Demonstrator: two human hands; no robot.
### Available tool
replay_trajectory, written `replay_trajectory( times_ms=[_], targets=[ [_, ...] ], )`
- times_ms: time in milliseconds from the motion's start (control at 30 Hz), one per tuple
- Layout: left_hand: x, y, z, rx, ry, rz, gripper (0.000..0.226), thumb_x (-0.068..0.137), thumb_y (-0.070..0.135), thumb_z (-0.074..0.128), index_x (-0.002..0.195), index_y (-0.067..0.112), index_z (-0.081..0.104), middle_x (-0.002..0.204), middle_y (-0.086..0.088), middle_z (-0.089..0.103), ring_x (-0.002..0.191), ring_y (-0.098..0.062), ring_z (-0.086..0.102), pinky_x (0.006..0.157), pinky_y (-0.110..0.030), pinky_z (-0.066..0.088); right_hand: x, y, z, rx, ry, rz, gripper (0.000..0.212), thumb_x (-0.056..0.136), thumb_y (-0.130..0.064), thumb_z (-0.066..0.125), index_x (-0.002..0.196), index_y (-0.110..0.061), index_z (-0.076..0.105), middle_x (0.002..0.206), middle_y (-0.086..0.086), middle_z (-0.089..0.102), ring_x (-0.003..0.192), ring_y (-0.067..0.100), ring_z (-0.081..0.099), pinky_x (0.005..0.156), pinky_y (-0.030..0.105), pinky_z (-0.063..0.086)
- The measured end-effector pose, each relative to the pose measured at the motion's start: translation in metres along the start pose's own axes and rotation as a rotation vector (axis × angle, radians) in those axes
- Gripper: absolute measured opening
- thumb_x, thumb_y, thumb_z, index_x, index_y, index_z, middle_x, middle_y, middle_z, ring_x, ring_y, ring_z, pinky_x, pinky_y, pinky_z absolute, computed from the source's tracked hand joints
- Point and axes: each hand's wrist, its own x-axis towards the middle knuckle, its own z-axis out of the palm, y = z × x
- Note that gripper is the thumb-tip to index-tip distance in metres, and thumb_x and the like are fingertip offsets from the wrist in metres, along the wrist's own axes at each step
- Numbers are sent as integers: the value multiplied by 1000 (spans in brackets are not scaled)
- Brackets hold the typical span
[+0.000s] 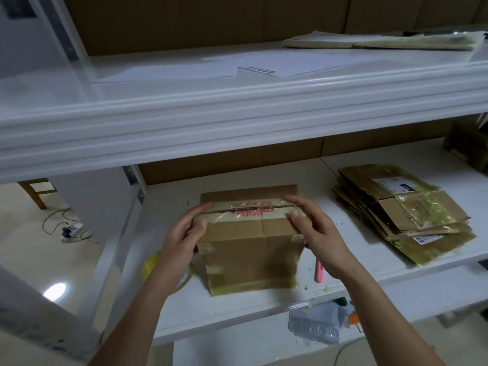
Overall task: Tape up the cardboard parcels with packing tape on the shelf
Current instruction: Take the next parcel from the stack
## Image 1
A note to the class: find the person's left hand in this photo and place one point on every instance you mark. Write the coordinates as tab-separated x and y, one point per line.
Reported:
177	247

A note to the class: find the person's right hand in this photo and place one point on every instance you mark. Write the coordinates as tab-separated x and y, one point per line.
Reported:
328	240

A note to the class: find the yellow tape roll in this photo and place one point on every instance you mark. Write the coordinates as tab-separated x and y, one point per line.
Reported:
150	264

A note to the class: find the pink utility knife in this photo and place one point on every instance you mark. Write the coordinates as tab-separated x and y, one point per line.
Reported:
319	272

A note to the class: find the large plain cardboard box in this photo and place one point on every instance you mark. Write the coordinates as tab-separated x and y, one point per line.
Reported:
251	247

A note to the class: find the stack of cardboard boxes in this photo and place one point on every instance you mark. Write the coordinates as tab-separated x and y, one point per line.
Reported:
404	213

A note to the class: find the white metal shelf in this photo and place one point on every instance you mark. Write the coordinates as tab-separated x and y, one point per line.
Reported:
229	110

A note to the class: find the labelled taped cardboard box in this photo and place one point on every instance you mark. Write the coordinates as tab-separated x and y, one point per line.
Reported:
465	137

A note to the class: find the person's left forearm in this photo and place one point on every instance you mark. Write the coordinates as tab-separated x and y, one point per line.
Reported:
137	324

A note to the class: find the person's right forearm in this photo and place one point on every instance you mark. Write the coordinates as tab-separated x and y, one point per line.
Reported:
389	316

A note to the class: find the package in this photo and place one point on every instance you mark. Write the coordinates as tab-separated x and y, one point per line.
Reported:
381	42

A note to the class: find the orange plastic object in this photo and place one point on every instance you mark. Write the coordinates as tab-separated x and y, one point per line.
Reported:
354	318

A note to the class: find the white power strip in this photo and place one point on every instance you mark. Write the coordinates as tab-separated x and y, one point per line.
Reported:
72	231

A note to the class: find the wooden chair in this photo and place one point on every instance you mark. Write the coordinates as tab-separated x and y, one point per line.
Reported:
36	193

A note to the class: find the white paper sheet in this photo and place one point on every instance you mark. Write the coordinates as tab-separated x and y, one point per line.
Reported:
297	63
160	72

